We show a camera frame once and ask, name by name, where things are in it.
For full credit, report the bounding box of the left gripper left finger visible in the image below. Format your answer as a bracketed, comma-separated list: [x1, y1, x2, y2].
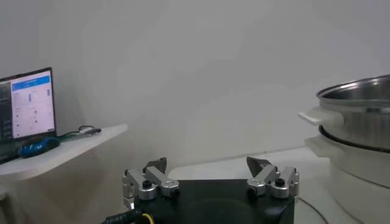
[121, 156, 181, 211]

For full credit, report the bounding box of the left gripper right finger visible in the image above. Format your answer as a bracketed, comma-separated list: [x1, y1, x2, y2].
[246, 156, 300, 200]

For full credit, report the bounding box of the steel steamer basket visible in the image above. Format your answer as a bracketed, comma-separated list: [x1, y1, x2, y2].
[298, 74, 390, 153]

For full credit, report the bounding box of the white work table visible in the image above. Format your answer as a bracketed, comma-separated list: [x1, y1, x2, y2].
[169, 145, 390, 224]

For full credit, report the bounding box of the white side table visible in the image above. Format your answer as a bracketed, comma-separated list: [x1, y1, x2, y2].
[0, 123, 129, 224]

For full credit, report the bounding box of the white electric cooker base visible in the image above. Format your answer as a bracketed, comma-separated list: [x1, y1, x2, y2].
[303, 135, 390, 224]

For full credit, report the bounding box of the blue object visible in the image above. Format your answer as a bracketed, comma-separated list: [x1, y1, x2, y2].
[18, 136, 61, 158]

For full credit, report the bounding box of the open laptop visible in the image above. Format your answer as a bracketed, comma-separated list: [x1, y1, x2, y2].
[0, 66, 58, 165]

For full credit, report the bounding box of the black looped cable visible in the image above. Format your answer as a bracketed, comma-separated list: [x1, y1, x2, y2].
[77, 124, 102, 135]

